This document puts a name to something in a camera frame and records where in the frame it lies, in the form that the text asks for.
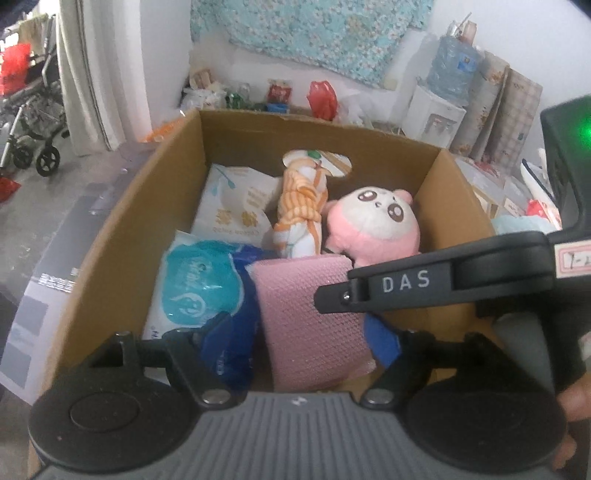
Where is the pink white plush toy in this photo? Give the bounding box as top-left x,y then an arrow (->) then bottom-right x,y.
323,186 -> 423,268

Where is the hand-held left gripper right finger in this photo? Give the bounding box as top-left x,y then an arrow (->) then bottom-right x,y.
360,314 -> 518,409

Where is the brown cardboard box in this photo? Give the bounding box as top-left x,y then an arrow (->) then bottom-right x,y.
28,108 -> 502,480

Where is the teal wet wipes packet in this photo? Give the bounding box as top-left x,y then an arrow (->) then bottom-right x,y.
141,231 -> 245,342

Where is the blue water jug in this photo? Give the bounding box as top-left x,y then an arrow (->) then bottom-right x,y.
425,34 -> 483,100

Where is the white tissue packet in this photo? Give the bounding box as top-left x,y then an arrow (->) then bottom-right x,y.
189,164 -> 282,252

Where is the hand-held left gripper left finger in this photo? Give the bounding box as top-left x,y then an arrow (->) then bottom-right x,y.
92,314 -> 241,409

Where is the crumpled white plastic bag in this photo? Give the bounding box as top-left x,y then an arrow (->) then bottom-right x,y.
180,83 -> 227,112

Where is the pink sponge cloth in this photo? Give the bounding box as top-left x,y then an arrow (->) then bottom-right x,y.
249,256 -> 375,391

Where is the red plastic bag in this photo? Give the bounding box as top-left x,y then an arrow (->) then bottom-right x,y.
307,80 -> 340,121

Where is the orange striped cloth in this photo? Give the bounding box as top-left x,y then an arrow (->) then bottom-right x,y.
272,159 -> 331,259

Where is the floral folded mat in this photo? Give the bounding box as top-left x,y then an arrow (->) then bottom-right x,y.
450,48 -> 511,158

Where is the wheelchair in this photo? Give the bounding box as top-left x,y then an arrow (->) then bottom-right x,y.
0,14 -> 70,178

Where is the blue plastic packet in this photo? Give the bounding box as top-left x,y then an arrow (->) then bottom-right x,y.
198,244 -> 273,388

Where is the red bag on wheelchair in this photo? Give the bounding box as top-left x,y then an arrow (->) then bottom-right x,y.
0,44 -> 33,95

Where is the white curtain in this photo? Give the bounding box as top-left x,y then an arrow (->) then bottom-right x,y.
55,0 -> 153,151

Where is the checked folded mat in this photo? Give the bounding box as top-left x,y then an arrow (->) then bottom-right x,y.
485,69 -> 543,162

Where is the person's right hand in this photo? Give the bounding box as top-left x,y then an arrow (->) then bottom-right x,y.
556,369 -> 591,425

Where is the small red packet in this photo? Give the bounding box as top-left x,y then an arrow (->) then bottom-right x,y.
268,78 -> 294,104

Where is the teal floral cloth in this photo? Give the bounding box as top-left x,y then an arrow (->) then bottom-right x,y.
189,0 -> 435,88

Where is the light blue rolled cloth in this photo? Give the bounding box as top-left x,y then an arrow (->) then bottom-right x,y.
492,215 -> 561,237

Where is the white water dispenser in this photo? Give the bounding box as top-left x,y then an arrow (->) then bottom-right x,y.
402,85 -> 467,148

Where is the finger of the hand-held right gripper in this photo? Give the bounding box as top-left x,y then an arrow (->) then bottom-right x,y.
314,231 -> 553,319

